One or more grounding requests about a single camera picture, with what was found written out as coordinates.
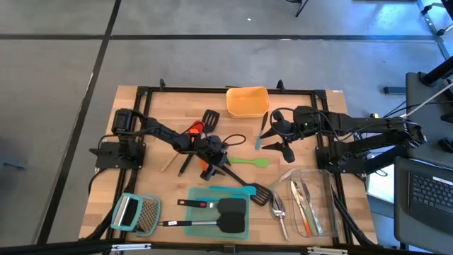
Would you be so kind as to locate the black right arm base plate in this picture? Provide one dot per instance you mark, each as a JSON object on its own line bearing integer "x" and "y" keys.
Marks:
{"x": 323, "y": 159}

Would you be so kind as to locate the black metal table frame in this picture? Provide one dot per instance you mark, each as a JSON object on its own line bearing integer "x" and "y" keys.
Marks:
{"x": 191, "y": 90}

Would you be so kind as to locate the clear plastic container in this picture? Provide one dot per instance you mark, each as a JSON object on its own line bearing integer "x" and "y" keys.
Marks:
{"x": 329, "y": 198}

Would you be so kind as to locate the black diagonal desk bar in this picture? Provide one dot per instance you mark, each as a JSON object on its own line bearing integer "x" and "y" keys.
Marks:
{"x": 389, "y": 161}

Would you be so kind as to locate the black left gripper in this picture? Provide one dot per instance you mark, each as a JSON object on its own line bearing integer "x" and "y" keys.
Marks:
{"x": 212, "y": 150}

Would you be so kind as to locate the black tripod leg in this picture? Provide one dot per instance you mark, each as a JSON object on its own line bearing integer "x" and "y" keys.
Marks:
{"x": 301, "y": 7}

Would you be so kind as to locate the black computer keyboard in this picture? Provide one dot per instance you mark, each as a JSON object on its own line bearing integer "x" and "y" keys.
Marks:
{"x": 431, "y": 195}

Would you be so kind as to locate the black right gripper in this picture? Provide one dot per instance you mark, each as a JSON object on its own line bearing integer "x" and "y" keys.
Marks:
{"x": 289, "y": 130}

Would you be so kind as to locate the teal silicone mat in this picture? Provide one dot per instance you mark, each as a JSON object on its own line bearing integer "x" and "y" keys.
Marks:
{"x": 201, "y": 233}

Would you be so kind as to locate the teal framed grater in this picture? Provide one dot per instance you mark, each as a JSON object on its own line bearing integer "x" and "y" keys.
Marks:
{"x": 148, "y": 216}

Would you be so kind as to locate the green silicone spatula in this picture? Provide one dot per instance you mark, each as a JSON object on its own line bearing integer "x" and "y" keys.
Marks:
{"x": 261, "y": 163}

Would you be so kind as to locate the small black desk object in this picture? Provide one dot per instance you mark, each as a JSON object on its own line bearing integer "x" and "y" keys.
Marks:
{"x": 446, "y": 145}

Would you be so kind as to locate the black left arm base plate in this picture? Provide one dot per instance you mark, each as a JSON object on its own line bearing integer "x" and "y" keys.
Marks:
{"x": 106, "y": 159}

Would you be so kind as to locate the black rig crossbar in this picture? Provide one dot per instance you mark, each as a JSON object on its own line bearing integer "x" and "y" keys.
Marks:
{"x": 53, "y": 248}

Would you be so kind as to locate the black clamp knob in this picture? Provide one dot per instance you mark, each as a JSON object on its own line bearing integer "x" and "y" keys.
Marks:
{"x": 162, "y": 84}
{"x": 280, "y": 85}

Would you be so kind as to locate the short black slotted turner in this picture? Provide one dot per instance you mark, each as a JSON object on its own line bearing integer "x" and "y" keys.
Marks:
{"x": 211, "y": 119}

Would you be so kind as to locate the steel scoop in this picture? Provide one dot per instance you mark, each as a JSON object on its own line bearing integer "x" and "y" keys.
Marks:
{"x": 277, "y": 209}

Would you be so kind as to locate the silver metal bracket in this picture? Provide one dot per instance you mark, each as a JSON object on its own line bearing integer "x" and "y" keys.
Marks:
{"x": 325, "y": 250}
{"x": 131, "y": 247}

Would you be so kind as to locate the yellow plug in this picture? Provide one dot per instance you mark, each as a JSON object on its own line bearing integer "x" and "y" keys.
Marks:
{"x": 374, "y": 115}

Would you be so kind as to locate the orange plastic bin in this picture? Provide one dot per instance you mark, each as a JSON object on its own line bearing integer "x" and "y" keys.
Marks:
{"x": 247, "y": 102}

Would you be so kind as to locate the black monitor pole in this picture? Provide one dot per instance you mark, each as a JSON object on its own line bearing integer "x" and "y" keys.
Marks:
{"x": 439, "y": 72}

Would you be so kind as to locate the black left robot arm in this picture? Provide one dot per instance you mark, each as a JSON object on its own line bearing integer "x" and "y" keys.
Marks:
{"x": 159, "y": 129}

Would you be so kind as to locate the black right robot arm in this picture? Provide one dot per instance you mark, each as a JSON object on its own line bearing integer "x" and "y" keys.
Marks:
{"x": 368, "y": 124}

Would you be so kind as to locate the office chair base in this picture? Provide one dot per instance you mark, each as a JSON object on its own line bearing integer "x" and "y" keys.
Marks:
{"x": 440, "y": 32}

